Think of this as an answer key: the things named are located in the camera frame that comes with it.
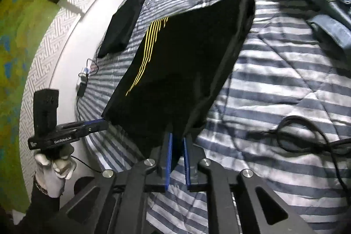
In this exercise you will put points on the black power adapter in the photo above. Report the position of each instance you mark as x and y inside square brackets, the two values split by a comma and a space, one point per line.
[81, 90]

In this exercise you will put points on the person's left forearm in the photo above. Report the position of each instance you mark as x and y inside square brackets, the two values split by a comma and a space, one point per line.
[41, 212]

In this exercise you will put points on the blue garment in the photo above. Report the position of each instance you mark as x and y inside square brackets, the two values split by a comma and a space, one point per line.
[323, 3]

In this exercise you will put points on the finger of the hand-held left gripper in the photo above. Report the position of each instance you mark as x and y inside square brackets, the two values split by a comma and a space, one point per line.
[94, 125]

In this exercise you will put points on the person's left hand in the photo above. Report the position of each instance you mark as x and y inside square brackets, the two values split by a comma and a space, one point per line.
[52, 176]

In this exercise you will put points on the folded black cloth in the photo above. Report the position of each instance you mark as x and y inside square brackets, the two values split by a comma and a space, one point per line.
[120, 28]

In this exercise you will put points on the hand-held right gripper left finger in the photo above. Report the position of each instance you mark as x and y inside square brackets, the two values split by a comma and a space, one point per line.
[168, 160]

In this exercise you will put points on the black garment with yellow stripes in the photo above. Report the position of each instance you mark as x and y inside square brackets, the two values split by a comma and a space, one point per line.
[186, 58]

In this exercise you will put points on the white power strip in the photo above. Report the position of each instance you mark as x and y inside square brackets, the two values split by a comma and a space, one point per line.
[85, 73]

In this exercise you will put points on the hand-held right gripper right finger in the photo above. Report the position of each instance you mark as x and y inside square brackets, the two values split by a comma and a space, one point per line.
[187, 165]

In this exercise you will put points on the green yellow wall poster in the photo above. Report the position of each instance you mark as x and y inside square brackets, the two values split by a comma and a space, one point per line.
[16, 58]

